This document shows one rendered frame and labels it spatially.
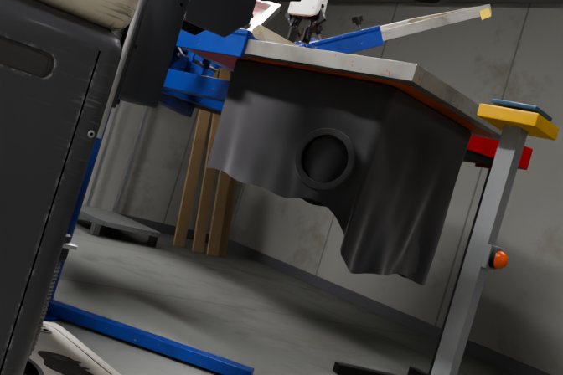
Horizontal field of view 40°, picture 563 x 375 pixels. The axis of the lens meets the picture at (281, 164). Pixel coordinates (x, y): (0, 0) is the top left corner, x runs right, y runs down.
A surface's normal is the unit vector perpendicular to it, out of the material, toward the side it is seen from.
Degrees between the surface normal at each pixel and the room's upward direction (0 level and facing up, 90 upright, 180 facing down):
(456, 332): 90
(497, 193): 90
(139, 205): 90
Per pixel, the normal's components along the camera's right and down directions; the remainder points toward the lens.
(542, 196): -0.73, -0.24
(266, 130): -0.63, -0.10
